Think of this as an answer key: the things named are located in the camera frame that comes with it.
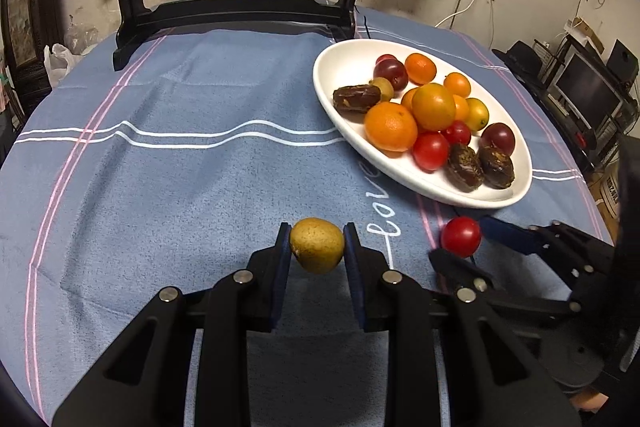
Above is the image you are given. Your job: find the black speaker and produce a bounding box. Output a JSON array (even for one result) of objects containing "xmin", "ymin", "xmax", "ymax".
[{"xmin": 606, "ymin": 40, "xmax": 639, "ymax": 87}]

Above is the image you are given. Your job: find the small red cherry tomato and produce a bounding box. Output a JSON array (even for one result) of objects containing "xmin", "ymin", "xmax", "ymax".
[{"xmin": 375, "ymin": 54, "xmax": 397, "ymax": 65}]

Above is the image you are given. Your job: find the blue striped tablecloth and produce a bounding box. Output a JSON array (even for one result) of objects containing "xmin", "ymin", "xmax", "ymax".
[{"xmin": 1, "ymin": 9, "xmax": 611, "ymax": 426}]

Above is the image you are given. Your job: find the white power cable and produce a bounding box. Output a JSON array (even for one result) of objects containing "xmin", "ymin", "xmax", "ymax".
[{"xmin": 433, "ymin": 0, "xmax": 484, "ymax": 30}]

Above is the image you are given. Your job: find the orange mandarin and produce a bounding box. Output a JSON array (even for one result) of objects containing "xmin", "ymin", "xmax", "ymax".
[
  {"xmin": 363, "ymin": 102, "xmax": 419, "ymax": 154},
  {"xmin": 405, "ymin": 53, "xmax": 437, "ymax": 86}
]

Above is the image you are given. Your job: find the dark wooden cabinet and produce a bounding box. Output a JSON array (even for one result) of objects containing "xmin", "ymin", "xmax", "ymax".
[{"xmin": 1, "ymin": 0, "xmax": 64, "ymax": 120}]

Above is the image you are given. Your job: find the small yellow jujube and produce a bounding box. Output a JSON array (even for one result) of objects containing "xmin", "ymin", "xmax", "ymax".
[{"xmin": 369, "ymin": 77, "xmax": 395, "ymax": 102}]

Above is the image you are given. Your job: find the black thin cable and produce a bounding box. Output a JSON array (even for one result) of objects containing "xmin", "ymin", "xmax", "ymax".
[{"xmin": 354, "ymin": 5, "xmax": 374, "ymax": 40}]

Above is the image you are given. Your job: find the black hat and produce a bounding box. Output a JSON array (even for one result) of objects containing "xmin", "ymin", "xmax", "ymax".
[{"xmin": 491, "ymin": 40, "xmax": 542, "ymax": 78}]

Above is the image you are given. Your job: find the white plastic bucket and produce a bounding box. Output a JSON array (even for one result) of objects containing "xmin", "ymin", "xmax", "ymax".
[{"xmin": 599, "ymin": 161, "xmax": 620, "ymax": 227}]

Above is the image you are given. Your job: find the red cherry tomato on plate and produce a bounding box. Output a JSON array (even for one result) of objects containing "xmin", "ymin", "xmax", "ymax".
[{"xmin": 440, "ymin": 120, "xmax": 472, "ymax": 146}]

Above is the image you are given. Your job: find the dark purple plum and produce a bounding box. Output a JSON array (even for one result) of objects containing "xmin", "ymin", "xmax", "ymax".
[{"xmin": 480, "ymin": 122, "xmax": 516, "ymax": 156}]

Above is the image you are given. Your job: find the yellow orange fruit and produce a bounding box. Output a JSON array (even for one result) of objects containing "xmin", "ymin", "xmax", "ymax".
[{"xmin": 412, "ymin": 83, "xmax": 456, "ymax": 131}]

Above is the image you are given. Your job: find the computer monitor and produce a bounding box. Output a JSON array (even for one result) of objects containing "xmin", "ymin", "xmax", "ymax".
[{"xmin": 550, "ymin": 53, "xmax": 623, "ymax": 131}]

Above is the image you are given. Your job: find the yellow-orange kumquat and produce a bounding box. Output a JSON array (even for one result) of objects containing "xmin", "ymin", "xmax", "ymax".
[{"xmin": 464, "ymin": 98, "xmax": 489, "ymax": 132}]

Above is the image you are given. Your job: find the small orange kumquat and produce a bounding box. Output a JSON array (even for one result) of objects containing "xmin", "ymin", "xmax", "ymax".
[{"xmin": 444, "ymin": 72, "xmax": 472, "ymax": 98}]

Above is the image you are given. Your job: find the large orange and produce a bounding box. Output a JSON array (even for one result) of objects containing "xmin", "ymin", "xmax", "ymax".
[{"xmin": 401, "ymin": 88, "xmax": 418, "ymax": 112}]

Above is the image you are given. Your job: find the dark swirled water chestnut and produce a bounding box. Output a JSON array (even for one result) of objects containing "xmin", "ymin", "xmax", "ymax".
[{"xmin": 446, "ymin": 143, "xmax": 485, "ymax": 192}]

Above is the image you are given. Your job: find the white oval plate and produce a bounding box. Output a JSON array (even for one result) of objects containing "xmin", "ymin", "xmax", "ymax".
[{"xmin": 312, "ymin": 39, "xmax": 533, "ymax": 209}]

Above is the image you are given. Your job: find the person right hand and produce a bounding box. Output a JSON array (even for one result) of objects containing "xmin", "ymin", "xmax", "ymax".
[{"xmin": 570, "ymin": 388, "xmax": 608, "ymax": 412}]

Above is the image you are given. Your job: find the white plastic bag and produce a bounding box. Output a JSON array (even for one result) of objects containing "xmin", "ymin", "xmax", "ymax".
[{"xmin": 43, "ymin": 43, "xmax": 96, "ymax": 89}]

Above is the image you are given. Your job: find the dark red plum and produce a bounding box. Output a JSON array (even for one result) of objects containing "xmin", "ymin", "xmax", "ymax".
[{"xmin": 373, "ymin": 58, "xmax": 409, "ymax": 92}]

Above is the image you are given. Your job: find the small yellow-green jujube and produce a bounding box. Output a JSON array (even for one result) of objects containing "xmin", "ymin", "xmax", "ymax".
[{"xmin": 290, "ymin": 218, "xmax": 345, "ymax": 275}]

